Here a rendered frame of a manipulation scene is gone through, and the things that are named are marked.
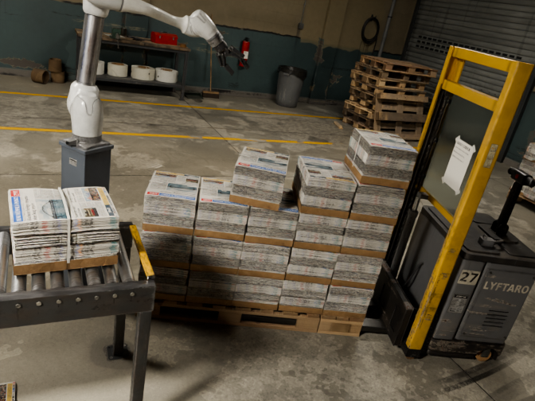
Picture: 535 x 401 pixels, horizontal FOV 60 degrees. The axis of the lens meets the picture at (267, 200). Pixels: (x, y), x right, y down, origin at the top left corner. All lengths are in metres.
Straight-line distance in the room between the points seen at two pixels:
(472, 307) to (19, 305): 2.47
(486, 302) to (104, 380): 2.24
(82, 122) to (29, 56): 6.36
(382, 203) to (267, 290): 0.87
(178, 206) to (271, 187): 0.53
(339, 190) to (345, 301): 0.77
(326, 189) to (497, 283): 1.20
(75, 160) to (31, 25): 6.30
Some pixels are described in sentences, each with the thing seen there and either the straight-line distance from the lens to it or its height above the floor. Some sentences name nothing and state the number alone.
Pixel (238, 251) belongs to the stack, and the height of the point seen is 0.54.
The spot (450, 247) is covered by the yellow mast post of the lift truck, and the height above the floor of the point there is 0.83.
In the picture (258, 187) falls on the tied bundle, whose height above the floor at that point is 0.95.
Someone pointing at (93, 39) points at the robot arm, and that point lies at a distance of 2.81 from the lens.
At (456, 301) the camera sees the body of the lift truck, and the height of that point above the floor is 0.46.
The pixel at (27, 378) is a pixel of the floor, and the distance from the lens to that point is 2.72.
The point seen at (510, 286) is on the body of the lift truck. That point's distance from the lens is 3.19.
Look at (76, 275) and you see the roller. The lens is 1.96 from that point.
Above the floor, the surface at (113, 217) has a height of 1.03.
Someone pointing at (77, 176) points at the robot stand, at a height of 0.83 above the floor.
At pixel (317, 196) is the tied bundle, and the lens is 2.62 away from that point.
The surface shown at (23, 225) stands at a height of 1.02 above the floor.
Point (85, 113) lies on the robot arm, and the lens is 2.65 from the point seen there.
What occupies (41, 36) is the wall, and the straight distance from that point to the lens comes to 8.93.
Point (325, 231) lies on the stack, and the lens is 2.74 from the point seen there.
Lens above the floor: 1.90
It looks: 23 degrees down
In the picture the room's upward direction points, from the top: 11 degrees clockwise
